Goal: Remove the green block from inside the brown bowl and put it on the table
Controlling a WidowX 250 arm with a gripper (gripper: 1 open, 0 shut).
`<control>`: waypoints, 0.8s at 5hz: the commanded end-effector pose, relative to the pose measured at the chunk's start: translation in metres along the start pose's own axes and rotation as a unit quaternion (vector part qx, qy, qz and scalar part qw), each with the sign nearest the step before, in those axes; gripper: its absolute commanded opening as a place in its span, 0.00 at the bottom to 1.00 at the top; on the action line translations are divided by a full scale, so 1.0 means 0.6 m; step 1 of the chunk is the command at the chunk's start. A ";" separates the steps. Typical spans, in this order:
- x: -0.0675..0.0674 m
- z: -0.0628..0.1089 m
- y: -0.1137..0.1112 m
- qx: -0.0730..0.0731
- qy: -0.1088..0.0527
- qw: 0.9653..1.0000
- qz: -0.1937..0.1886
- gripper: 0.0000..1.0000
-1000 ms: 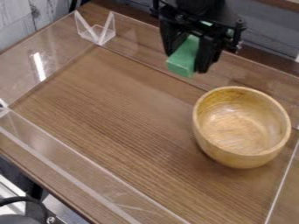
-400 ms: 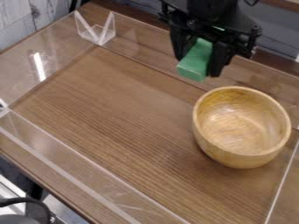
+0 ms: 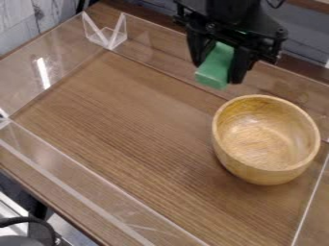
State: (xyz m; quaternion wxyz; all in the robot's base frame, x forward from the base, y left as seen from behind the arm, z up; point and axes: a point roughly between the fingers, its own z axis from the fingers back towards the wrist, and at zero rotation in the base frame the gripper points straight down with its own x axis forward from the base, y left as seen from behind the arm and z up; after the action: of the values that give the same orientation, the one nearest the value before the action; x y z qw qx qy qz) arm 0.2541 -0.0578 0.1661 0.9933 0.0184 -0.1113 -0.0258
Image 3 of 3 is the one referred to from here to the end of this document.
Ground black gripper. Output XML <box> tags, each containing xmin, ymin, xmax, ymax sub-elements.
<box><xmin>175</xmin><ymin>0</ymin><xmax>288</xmax><ymax>85</ymax></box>

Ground green rectangular block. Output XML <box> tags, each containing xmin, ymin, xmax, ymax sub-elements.
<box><xmin>196</xmin><ymin>42</ymin><xmax>235</xmax><ymax>89</ymax></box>

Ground light wooden bowl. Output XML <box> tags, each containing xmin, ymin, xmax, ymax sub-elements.
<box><xmin>213</xmin><ymin>94</ymin><xmax>322</xmax><ymax>185</ymax></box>

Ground clear acrylic tray walls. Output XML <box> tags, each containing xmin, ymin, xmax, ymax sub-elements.
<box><xmin>0</xmin><ymin>17</ymin><xmax>329</xmax><ymax>246</ymax></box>

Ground black metal table frame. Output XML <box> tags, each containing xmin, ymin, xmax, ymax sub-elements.
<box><xmin>0</xmin><ymin>172</ymin><xmax>102</xmax><ymax>246</ymax></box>

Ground black cable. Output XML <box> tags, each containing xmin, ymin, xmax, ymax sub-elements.
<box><xmin>0</xmin><ymin>216</ymin><xmax>62</xmax><ymax>246</ymax></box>

